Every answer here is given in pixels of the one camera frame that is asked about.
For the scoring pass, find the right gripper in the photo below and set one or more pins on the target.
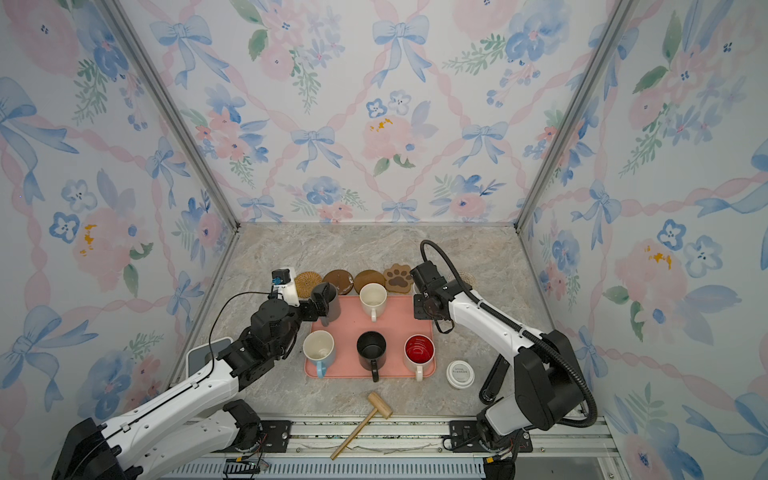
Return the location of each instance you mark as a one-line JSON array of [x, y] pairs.
[[418, 311]]

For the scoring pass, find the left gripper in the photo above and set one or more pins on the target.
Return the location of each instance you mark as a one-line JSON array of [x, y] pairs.
[[312, 314]]

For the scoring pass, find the paw shaped wooden coaster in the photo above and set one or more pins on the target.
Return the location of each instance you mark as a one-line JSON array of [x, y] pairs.
[[398, 279]]

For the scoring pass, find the red interior white mug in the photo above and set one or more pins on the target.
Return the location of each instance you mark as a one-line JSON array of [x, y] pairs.
[[419, 354]]

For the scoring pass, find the blue handled cream mug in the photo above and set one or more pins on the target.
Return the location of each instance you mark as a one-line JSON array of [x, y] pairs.
[[319, 348]]

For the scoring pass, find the woven rattan coaster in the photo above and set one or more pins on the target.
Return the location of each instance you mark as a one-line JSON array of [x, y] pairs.
[[305, 283]]

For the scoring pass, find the grey mug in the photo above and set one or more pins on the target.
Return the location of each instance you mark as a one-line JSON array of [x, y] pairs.
[[325, 298]]

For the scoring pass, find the brown cork round coaster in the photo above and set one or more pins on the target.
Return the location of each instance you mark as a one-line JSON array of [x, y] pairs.
[[367, 277]]

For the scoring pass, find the dark brown glossy coaster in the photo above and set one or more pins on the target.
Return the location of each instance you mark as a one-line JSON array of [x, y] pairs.
[[341, 279]]

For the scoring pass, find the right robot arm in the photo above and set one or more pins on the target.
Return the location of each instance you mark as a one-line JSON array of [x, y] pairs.
[[549, 387]]

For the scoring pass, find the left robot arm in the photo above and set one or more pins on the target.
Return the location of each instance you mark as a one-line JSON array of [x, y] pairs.
[[197, 416]]

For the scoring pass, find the cream mug middle back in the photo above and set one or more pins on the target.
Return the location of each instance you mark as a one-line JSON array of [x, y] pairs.
[[373, 298]]

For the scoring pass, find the black mug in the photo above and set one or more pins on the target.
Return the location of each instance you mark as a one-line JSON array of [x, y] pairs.
[[371, 349]]

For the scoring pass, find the white round lidded jar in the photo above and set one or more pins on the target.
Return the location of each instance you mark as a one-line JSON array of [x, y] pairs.
[[460, 374]]

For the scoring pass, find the black stapler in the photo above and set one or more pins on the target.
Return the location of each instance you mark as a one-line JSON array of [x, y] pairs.
[[494, 381]]

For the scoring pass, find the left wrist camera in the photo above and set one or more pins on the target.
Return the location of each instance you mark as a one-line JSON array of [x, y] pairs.
[[284, 286]]

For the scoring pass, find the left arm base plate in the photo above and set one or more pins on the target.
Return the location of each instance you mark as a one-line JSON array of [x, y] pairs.
[[270, 436]]

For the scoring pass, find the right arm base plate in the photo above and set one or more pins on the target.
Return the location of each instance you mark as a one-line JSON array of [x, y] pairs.
[[470, 436]]

